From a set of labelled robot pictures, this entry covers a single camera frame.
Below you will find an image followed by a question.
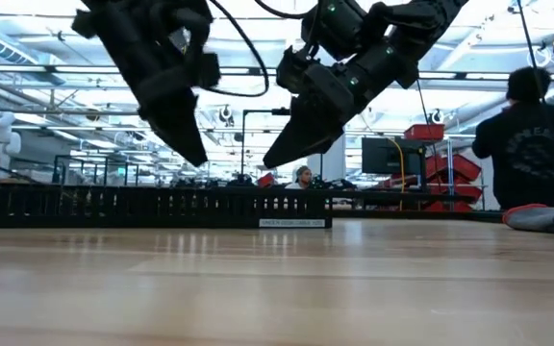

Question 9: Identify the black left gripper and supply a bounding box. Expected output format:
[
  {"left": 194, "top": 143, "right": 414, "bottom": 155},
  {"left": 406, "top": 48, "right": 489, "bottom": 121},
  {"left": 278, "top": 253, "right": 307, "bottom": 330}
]
[{"left": 72, "top": 0, "right": 214, "bottom": 167}]

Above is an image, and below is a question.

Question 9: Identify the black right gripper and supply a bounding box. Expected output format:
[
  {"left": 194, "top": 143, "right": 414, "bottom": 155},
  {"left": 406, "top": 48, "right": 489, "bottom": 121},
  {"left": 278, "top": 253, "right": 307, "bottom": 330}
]
[{"left": 263, "top": 62, "right": 370, "bottom": 170}]

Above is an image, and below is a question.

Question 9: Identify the black slotted cable duct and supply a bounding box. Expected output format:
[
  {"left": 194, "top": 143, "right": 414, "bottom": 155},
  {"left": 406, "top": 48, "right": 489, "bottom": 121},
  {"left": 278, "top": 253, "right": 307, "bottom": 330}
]
[{"left": 0, "top": 181, "right": 334, "bottom": 230}]

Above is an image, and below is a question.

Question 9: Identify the person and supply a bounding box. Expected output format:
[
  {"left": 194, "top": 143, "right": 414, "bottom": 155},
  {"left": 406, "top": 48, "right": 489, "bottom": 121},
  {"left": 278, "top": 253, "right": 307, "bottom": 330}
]
[
  {"left": 285, "top": 165, "right": 315, "bottom": 190},
  {"left": 471, "top": 65, "right": 554, "bottom": 211}
]

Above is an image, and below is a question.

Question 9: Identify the black monitor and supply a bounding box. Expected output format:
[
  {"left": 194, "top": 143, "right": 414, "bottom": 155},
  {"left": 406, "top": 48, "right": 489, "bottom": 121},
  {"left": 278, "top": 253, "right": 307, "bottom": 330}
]
[{"left": 361, "top": 136, "right": 426, "bottom": 176}]

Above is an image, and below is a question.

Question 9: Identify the red storage box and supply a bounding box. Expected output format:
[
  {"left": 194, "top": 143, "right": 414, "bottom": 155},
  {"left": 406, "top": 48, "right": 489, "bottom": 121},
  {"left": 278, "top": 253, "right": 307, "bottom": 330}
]
[{"left": 404, "top": 123, "right": 446, "bottom": 142}]

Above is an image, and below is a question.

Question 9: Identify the metal storage rack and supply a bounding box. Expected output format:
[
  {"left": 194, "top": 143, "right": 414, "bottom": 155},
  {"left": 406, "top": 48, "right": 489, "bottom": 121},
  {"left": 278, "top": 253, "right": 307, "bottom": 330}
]
[{"left": 442, "top": 133, "right": 488, "bottom": 212}]

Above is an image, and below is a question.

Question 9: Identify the grey and red cloth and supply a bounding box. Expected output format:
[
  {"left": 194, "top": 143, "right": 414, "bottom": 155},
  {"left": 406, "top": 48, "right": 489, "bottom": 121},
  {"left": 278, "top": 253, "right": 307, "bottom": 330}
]
[{"left": 501, "top": 203, "right": 554, "bottom": 239}]

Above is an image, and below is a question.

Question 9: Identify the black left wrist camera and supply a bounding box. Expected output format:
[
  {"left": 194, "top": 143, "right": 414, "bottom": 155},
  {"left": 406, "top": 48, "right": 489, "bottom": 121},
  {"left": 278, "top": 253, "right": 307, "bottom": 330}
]
[{"left": 193, "top": 51, "right": 222, "bottom": 90}]

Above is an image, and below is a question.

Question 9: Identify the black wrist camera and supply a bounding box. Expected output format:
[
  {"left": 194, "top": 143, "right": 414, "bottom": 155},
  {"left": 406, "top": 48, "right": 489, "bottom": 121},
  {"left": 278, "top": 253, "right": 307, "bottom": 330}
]
[
  {"left": 275, "top": 45, "right": 317, "bottom": 95},
  {"left": 193, "top": 51, "right": 222, "bottom": 90}
]

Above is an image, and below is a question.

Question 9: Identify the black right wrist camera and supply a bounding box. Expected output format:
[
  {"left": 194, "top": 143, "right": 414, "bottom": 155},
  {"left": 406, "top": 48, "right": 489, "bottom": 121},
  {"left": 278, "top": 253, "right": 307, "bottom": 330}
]
[{"left": 275, "top": 45, "right": 317, "bottom": 95}]

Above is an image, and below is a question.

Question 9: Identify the yellow hanging cable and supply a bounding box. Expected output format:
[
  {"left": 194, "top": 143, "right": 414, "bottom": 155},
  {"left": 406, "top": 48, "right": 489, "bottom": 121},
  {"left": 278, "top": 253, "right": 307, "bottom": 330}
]
[{"left": 386, "top": 137, "right": 406, "bottom": 211}]

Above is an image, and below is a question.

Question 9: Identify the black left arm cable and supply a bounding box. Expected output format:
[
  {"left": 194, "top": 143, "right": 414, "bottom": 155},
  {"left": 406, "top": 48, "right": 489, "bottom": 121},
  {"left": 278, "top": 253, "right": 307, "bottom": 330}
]
[{"left": 207, "top": 0, "right": 271, "bottom": 99}]

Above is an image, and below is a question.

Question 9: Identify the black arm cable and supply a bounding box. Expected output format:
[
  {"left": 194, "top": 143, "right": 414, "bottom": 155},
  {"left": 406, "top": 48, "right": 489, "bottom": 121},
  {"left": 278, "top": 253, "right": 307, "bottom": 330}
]
[
  {"left": 253, "top": 0, "right": 317, "bottom": 20},
  {"left": 207, "top": 0, "right": 271, "bottom": 99}
]

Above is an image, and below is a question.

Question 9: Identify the thin black cable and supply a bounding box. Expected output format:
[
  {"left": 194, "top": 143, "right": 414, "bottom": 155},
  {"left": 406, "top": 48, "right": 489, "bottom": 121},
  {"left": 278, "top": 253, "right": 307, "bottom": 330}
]
[{"left": 415, "top": 79, "right": 445, "bottom": 193}]

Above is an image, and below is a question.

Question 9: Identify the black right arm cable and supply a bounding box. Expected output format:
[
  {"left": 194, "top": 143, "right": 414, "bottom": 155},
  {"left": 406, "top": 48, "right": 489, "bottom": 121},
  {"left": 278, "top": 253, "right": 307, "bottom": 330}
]
[{"left": 253, "top": 0, "right": 317, "bottom": 20}]

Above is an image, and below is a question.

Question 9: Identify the black workstation frame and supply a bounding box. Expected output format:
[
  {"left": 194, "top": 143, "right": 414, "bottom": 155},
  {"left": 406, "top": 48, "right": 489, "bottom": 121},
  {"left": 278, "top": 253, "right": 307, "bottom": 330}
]
[{"left": 53, "top": 154, "right": 141, "bottom": 186}]

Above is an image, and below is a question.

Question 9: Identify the black aluminium table frame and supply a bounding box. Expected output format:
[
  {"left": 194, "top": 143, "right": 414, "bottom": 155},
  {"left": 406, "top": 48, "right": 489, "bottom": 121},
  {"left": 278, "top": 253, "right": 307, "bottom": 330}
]
[{"left": 332, "top": 209, "right": 504, "bottom": 223}]

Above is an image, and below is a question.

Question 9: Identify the slanted black cable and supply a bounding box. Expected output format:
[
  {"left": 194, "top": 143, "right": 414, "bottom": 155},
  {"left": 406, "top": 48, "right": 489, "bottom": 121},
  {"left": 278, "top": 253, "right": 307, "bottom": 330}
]
[{"left": 516, "top": 0, "right": 547, "bottom": 105}]

